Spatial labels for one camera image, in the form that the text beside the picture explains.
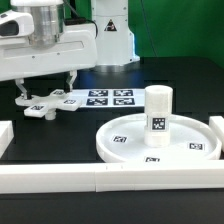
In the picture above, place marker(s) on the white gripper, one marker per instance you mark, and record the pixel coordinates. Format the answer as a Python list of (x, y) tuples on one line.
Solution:
[(75, 50)]

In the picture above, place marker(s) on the white cross-shaped table base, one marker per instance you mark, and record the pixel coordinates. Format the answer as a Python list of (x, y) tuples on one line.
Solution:
[(46, 106)]

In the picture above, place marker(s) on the white round table top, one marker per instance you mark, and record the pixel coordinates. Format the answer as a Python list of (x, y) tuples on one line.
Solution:
[(122, 140)]

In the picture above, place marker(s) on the white marker tag sheet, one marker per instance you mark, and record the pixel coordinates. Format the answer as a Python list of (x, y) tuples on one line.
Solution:
[(107, 98)]

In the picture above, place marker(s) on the white left fence block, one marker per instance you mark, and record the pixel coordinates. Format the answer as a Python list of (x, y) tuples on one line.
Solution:
[(6, 135)]

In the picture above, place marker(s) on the white fence block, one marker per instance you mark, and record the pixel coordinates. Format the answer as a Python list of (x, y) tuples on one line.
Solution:
[(6, 135), (216, 123)]

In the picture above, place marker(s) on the white front fence bar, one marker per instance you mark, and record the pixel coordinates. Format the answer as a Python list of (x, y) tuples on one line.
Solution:
[(101, 177)]

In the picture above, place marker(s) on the white right fence block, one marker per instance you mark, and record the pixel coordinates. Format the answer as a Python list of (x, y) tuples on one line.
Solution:
[(216, 123)]

